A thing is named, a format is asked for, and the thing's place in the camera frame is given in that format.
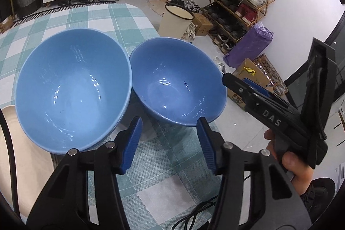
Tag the shoe rack with shoes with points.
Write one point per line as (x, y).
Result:
(242, 10)

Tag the purple bag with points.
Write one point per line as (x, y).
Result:
(248, 46)

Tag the open cardboard box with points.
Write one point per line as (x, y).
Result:
(237, 76)

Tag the cream trash bin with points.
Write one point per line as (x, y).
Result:
(173, 25)

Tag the brown cardboard box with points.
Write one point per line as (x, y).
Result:
(203, 24)

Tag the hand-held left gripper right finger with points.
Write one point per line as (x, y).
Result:
(206, 143)

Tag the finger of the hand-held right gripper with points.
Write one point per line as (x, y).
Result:
(240, 87)
(257, 88)

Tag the blue bowl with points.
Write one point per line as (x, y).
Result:
(70, 90)
(175, 84)
(121, 120)

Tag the black white striped rug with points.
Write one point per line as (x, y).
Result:
(40, 13)

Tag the small cardboard box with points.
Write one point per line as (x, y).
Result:
(6, 25)

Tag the teal checked tablecloth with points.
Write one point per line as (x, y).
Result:
(167, 178)

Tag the white sneaker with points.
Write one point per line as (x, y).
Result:
(188, 32)

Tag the pile of loose shoes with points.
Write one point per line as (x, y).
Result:
(183, 3)

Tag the person's right hand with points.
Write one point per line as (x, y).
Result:
(299, 170)

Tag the beige irregular door mat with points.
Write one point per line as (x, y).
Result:
(156, 1)

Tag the cream round plate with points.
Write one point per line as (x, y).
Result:
(27, 165)

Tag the patterned brown box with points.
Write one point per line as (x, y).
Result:
(269, 71)

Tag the person's right forearm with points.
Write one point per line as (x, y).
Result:
(320, 197)

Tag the white shoe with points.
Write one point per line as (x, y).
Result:
(219, 65)

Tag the wooden shoe rack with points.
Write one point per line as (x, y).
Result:
(269, 5)

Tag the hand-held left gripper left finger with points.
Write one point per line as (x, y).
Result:
(132, 143)

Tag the gold foil packet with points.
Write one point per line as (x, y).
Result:
(248, 71)

